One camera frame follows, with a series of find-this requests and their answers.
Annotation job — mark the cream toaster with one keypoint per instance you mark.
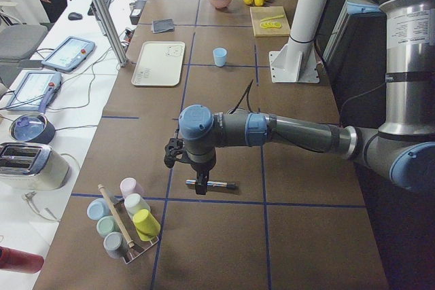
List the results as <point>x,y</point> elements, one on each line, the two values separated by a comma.
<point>32,166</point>

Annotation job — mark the grey office chair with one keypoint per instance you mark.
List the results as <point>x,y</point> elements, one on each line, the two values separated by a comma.
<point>19,42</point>

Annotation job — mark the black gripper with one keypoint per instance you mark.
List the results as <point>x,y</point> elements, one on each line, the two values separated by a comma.
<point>201,168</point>

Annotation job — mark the teach pendant far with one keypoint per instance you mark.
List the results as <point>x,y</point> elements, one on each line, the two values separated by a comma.
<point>69,54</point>

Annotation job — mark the aluminium frame post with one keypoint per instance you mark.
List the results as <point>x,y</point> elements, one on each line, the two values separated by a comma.
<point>110,30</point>

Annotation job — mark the black computer mouse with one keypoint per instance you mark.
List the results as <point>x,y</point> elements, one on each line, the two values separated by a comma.
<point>73,16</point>

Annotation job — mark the red bottle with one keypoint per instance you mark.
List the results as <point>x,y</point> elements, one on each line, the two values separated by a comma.
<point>19,261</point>

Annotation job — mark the wooden stick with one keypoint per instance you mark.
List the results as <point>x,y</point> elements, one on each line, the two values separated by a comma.
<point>116,216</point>

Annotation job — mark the teach pendant near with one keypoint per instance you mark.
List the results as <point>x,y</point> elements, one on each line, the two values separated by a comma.
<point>32,89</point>

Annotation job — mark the white bear tray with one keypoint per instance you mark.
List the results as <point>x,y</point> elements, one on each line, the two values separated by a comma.
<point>159,64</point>

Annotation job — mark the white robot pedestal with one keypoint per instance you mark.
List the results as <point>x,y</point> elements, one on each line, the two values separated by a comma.
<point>296,62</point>

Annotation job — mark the lemon slices row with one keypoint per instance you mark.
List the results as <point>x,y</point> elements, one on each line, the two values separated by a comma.
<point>270,25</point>

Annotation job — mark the yellow cup on rack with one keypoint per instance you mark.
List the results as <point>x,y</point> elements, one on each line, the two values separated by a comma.
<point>146,225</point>

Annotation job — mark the teach pendant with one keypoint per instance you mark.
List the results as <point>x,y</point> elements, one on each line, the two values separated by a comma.
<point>32,89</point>
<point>69,54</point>

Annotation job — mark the grey folded cloth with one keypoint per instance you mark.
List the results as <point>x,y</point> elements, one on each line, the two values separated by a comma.
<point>162,26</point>

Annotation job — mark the green cup on rack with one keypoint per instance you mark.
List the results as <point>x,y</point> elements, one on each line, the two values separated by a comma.
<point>106,225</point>

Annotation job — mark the steel muddler black tip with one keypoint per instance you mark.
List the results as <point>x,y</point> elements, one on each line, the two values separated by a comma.
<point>230,186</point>

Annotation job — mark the yellow plastic knife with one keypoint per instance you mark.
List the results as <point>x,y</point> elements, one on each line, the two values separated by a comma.
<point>272,17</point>

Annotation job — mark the white cup on rack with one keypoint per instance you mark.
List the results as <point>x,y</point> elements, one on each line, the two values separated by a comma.
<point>134,203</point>

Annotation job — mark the light blue cup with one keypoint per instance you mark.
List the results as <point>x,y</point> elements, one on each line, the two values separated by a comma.
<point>219,56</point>

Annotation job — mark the white wire cup rack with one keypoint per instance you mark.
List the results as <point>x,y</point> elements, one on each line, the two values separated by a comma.
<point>139,250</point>

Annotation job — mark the bamboo cutting board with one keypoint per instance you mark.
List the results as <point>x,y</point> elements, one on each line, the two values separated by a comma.
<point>258,13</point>

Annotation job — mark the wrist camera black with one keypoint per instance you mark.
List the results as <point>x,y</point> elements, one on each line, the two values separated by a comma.
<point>174,152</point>

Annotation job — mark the grey cup on rack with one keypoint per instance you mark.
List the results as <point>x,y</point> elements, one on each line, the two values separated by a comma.
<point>115,245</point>

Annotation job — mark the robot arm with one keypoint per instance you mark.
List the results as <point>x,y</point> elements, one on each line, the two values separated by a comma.
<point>401,149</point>

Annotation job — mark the blue cup on rack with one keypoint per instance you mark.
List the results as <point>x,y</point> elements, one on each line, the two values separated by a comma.
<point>97,209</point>

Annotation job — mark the pink cup on rack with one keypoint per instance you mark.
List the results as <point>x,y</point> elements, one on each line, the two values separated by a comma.
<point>130,186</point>

